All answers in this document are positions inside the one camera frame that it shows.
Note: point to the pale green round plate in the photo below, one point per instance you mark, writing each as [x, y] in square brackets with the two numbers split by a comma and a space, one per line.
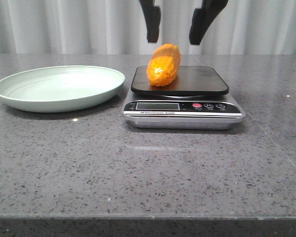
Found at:
[60, 88]

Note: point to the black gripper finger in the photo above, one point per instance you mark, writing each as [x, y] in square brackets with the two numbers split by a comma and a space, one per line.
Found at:
[203, 17]
[152, 15]

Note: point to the orange corn cob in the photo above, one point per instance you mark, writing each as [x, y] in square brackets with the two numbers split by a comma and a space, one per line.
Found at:
[164, 65]

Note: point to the white pleated curtain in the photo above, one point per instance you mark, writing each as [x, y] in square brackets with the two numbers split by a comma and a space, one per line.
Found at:
[118, 27]

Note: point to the black silver kitchen scale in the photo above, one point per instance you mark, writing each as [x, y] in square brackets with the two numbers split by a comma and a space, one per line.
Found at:
[198, 98]

